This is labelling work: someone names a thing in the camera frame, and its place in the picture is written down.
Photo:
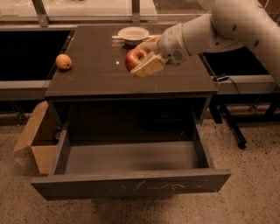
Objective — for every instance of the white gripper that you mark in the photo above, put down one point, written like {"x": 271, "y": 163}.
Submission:
{"x": 171, "y": 43}

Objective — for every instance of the red apple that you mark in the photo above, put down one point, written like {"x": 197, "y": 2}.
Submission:
{"x": 134, "y": 57}

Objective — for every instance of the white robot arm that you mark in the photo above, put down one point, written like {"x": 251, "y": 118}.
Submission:
{"x": 231, "y": 24}

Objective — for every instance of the grey cabinet counter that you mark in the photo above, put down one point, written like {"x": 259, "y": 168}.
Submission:
{"x": 99, "y": 73}

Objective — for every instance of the open grey top drawer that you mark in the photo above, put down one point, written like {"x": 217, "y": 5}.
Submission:
{"x": 130, "y": 149}

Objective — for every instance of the white bowl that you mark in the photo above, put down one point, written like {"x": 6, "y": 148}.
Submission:
{"x": 133, "y": 35}

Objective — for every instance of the black stand with wheel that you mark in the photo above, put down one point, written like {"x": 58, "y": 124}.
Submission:
{"x": 217, "y": 110}

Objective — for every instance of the orange fruit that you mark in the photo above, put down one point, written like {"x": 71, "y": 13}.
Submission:
{"x": 63, "y": 62}

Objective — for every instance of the brown cardboard box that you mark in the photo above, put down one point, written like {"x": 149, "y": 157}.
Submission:
{"x": 41, "y": 135}

